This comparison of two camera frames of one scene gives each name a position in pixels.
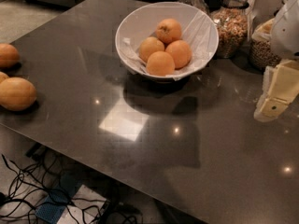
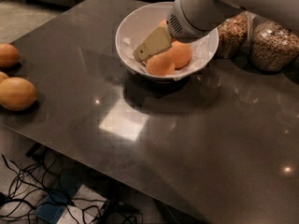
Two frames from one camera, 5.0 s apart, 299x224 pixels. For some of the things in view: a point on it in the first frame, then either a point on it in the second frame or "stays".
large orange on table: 17,93 stays
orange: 160,63 stays
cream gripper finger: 280,87 -> 160,40
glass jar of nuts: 232,21 stays
